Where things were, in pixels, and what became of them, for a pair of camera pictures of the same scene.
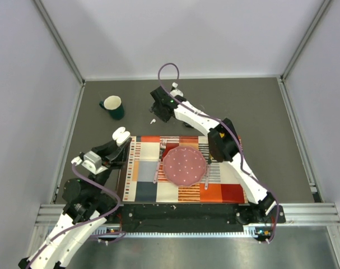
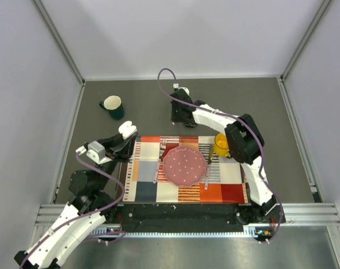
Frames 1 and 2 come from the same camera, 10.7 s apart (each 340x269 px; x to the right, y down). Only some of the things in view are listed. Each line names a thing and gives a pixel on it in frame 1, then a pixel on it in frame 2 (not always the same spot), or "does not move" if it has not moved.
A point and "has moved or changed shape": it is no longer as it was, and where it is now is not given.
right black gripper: [154, 109] -> [174, 117]
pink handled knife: [209, 163] does not move
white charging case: [120, 135] has moved or changed shape
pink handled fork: [163, 147] does not move
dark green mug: [113, 103] does not move
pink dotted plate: [184, 166] does not move
